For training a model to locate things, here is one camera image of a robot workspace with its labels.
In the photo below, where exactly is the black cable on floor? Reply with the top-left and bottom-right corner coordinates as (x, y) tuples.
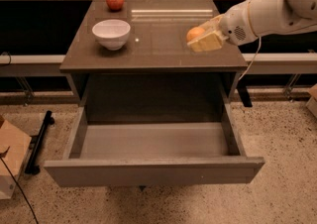
(0, 155), (40, 224)

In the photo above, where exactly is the orange fruit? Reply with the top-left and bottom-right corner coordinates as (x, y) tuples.
(186, 27), (205, 42)

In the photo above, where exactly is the dark brown cabinet counter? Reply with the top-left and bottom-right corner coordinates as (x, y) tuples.
(60, 0), (247, 95)

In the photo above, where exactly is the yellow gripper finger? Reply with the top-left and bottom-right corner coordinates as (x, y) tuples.
(187, 31), (228, 53)
(200, 15), (223, 30)

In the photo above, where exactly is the open grey top drawer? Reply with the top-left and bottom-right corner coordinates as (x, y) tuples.
(44, 78), (265, 188)

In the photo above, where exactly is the cardboard box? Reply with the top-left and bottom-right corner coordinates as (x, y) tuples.
(0, 116), (31, 199)
(306, 84), (317, 118)

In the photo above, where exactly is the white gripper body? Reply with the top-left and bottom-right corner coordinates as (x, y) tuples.
(219, 0), (258, 46)

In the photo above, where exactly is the white cable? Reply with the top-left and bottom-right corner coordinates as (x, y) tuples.
(237, 36), (263, 81)

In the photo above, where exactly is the cardboard box at right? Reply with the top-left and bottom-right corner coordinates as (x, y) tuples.
(306, 84), (317, 118)

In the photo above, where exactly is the red apple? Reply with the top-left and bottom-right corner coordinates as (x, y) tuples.
(106, 0), (124, 11)

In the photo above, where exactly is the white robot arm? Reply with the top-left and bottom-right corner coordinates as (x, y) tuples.
(187, 0), (317, 53)

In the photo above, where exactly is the black metal stand leg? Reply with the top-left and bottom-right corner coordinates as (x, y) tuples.
(25, 110), (54, 175)

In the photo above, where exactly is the white ceramic bowl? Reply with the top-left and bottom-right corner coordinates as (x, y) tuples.
(92, 19), (131, 51)

